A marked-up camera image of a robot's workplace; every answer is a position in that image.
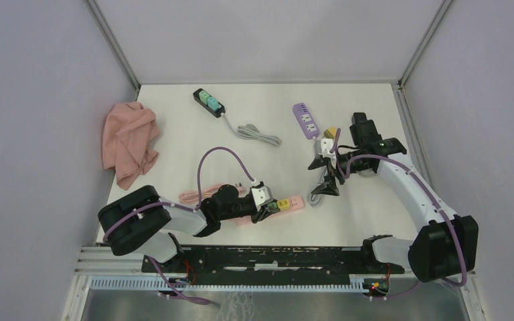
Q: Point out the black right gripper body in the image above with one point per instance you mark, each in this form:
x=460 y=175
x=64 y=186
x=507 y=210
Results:
x=342 y=164

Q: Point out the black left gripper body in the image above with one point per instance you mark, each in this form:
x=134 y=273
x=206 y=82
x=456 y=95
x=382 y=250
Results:
x=257 y=216

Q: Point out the pink cloth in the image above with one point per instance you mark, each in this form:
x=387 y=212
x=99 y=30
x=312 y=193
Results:
x=126 y=142

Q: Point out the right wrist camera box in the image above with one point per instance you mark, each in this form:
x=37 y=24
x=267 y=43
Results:
x=325 y=147

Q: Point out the teal charger on far strip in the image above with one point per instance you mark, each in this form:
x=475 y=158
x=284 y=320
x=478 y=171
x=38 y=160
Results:
x=203 y=96

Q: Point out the purple power strip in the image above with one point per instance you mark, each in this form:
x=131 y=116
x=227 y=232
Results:
x=306 y=121

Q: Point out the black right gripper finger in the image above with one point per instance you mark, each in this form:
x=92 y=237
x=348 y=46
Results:
x=320 y=162
x=327 y=186

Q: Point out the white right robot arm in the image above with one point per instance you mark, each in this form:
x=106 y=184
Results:
x=446 y=243

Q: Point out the pink power strip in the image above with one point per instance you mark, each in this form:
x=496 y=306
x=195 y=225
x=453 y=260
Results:
x=297 y=204

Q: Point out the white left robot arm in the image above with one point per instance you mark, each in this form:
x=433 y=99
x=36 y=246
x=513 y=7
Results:
x=144 y=222

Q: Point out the black power strip far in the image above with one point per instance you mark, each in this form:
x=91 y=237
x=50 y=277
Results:
x=217 y=114

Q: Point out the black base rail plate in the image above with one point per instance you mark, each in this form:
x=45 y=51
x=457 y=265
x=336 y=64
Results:
x=236 y=265

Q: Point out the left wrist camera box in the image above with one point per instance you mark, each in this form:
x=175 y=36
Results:
x=261 y=194

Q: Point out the yellow usb charger plug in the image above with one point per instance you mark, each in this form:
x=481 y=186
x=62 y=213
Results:
x=330 y=132

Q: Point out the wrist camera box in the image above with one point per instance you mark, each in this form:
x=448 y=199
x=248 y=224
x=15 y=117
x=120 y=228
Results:
x=325 y=147
x=261 y=194

